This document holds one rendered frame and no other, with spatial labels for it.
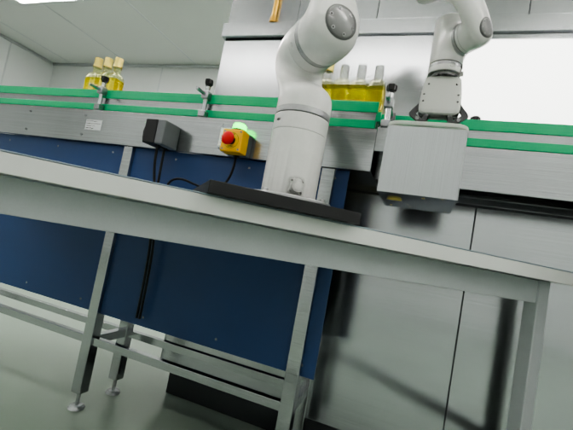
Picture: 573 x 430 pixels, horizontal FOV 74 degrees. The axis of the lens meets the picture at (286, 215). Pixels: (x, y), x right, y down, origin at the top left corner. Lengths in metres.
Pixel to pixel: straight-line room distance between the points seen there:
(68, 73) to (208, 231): 6.81
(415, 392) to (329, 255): 0.72
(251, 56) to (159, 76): 4.50
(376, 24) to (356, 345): 1.16
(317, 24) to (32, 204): 0.60
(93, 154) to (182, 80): 4.35
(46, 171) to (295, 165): 0.43
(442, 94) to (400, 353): 0.82
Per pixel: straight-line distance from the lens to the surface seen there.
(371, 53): 1.53
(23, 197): 0.75
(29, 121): 1.89
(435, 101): 1.08
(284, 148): 0.78
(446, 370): 1.39
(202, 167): 1.30
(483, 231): 1.37
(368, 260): 0.85
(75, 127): 1.68
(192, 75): 5.82
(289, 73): 0.91
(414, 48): 1.52
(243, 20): 1.83
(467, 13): 1.09
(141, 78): 6.36
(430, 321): 1.36
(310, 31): 0.84
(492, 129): 1.24
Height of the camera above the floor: 0.69
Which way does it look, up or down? 4 degrees up
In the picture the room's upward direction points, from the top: 10 degrees clockwise
